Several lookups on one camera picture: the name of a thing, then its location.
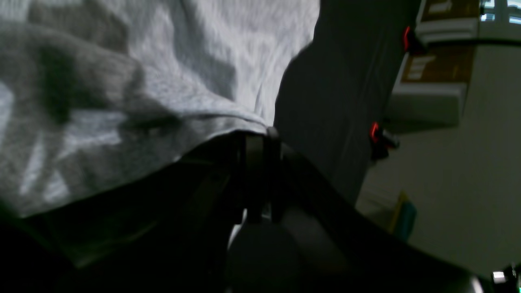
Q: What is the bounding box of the red blue clamp near-right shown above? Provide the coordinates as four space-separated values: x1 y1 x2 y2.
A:
370 122 400 162

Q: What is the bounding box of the red black clamp far-right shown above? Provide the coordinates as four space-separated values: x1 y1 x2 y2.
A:
403 26 427 55

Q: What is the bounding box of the white Hugging Face t-shirt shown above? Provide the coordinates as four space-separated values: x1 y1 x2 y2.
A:
0 0 320 218

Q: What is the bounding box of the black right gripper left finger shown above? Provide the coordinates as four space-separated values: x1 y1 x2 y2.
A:
1 132 263 293

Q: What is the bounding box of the black table cloth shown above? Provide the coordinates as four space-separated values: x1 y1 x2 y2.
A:
275 0 421 204

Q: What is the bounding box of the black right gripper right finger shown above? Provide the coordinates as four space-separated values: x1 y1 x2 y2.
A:
265 127 495 293

